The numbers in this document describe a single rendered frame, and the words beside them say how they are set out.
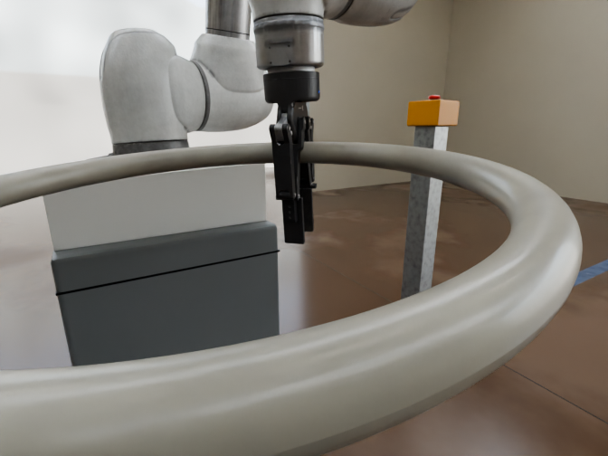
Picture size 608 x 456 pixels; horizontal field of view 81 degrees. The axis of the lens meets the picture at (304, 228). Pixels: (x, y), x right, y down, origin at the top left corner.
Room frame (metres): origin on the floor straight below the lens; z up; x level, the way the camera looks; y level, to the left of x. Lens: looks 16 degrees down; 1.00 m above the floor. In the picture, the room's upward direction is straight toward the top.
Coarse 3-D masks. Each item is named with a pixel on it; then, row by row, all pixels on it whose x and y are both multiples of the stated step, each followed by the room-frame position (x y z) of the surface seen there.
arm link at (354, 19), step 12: (360, 0) 0.53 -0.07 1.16; (372, 0) 0.54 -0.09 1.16; (384, 0) 0.55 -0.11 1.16; (396, 0) 0.57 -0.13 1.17; (408, 0) 0.59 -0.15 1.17; (348, 12) 0.54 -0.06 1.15; (360, 12) 0.55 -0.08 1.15; (372, 12) 0.56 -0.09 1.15; (384, 12) 0.57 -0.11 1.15; (396, 12) 0.59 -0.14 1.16; (348, 24) 0.58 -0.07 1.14; (360, 24) 0.58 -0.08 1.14; (372, 24) 0.59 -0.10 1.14; (384, 24) 0.61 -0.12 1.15
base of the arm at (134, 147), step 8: (120, 144) 0.72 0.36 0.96; (128, 144) 0.72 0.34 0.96; (136, 144) 0.71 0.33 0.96; (144, 144) 0.72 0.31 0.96; (152, 144) 0.72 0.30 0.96; (160, 144) 0.73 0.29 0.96; (168, 144) 0.74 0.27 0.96; (176, 144) 0.75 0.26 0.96; (184, 144) 0.78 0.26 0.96; (112, 152) 0.75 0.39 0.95; (120, 152) 0.72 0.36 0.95; (128, 152) 0.71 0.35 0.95; (136, 152) 0.71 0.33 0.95
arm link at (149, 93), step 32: (128, 32) 0.75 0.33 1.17; (128, 64) 0.72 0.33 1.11; (160, 64) 0.75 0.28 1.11; (192, 64) 0.82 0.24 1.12; (128, 96) 0.71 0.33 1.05; (160, 96) 0.74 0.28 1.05; (192, 96) 0.78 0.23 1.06; (128, 128) 0.71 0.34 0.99; (160, 128) 0.73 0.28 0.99; (192, 128) 0.81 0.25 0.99
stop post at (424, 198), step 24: (408, 120) 1.26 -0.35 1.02; (432, 120) 1.18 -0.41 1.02; (456, 120) 1.24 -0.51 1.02; (432, 144) 1.20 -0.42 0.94; (432, 192) 1.21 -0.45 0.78; (408, 216) 1.26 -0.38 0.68; (432, 216) 1.22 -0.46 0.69; (408, 240) 1.25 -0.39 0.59; (432, 240) 1.23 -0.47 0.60; (408, 264) 1.24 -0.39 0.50; (432, 264) 1.24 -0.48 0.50; (408, 288) 1.23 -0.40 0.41
